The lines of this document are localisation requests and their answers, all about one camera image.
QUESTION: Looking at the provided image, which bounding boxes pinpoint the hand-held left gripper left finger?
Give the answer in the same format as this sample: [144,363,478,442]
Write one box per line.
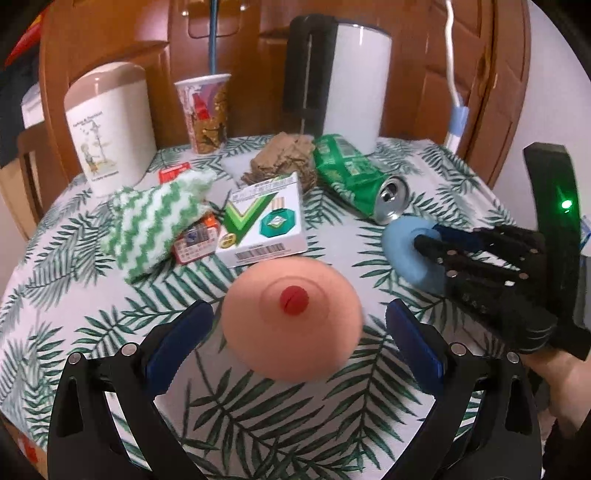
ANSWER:
[46,299,218,480]

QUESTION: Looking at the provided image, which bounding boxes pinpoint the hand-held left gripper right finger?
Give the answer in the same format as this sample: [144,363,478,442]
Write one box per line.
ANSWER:
[385,298,543,480]

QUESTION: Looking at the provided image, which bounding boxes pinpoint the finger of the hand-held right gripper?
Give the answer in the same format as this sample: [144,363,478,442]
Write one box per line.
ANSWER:
[431,223,548,268]
[412,234,559,356]

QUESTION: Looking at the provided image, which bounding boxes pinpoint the light blue foam disc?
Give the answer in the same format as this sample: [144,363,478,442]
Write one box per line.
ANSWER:
[382,217,446,294]

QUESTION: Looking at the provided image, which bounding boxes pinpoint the peach dome squishy toy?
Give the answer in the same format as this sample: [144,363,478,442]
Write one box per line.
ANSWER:
[222,256,363,381]

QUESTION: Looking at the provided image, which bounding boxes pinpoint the brown paper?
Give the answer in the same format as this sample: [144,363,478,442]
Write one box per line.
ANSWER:
[240,132,319,190]

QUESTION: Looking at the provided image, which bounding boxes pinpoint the person's right forearm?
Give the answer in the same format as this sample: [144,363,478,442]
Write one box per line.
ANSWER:
[524,348,591,435]

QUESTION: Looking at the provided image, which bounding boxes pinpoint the red snack packet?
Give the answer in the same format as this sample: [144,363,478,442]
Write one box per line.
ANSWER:
[172,213,220,265]

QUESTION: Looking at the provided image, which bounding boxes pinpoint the leaf print tablecloth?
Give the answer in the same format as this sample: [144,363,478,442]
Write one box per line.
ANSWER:
[0,135,555,480]

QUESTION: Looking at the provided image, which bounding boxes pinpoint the crushed green drink can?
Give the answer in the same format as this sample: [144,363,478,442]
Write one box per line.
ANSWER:
[313,134,411,226]

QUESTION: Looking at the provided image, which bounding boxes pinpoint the green white striped cloth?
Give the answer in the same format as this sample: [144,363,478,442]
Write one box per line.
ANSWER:
[100,170,218,283]

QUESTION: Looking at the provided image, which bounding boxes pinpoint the white and green carton box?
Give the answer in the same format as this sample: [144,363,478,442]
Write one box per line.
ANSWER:
[215,172,308,268]

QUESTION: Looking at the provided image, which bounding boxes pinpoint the small red packet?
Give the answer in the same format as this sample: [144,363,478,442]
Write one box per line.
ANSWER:
[158,161,192,184]

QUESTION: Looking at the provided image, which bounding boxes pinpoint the wooden chair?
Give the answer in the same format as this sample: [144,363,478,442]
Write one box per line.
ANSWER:
[0,126,49,241]

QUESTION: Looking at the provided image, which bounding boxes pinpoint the printed paper cup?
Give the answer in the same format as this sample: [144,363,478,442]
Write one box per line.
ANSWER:
[174,74,232,154]

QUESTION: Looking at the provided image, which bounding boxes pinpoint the white canister with beige lid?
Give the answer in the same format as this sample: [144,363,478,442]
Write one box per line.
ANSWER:
[64,62,158,195]

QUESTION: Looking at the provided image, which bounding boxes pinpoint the wooden cabinet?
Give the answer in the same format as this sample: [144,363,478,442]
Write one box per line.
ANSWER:
[39,0,532,185]

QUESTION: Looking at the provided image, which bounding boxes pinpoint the white cable with blue plug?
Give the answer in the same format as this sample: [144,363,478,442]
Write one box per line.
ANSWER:
[443,0,472,149]

